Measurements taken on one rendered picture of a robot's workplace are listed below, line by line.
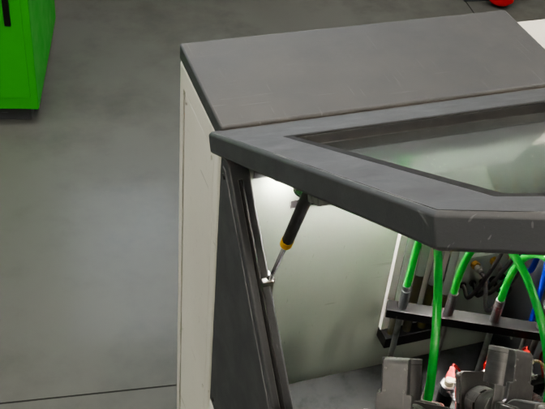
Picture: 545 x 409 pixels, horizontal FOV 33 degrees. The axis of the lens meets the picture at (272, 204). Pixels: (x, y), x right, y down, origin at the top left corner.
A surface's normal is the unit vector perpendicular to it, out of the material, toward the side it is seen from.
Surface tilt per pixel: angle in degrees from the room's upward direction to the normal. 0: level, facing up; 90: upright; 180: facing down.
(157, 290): 0
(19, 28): 90
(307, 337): 90
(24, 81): 90
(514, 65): 0
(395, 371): 44
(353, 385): 0
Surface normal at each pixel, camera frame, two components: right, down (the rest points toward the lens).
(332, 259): 0.32, 0.63
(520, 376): 0.49, -0.07
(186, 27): 0.07, -0.77
